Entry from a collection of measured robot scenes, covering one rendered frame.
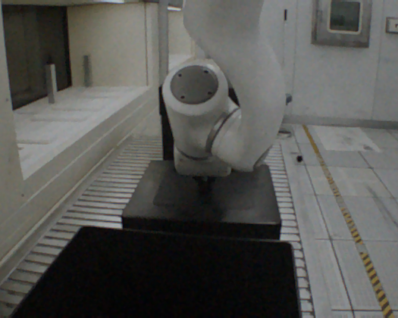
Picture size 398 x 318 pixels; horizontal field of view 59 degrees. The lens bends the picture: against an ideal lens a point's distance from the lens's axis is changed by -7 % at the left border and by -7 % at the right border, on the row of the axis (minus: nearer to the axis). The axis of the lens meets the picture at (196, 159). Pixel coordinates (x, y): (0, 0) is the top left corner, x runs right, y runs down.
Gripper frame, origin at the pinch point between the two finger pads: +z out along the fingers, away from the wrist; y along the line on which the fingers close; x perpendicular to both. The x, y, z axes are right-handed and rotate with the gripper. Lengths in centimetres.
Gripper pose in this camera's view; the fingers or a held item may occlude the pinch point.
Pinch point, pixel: (205, 176)
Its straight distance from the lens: 76.1
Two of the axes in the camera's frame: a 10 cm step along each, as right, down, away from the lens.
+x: -0.6, 9.1, -4.1
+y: -10.0, -0.3, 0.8
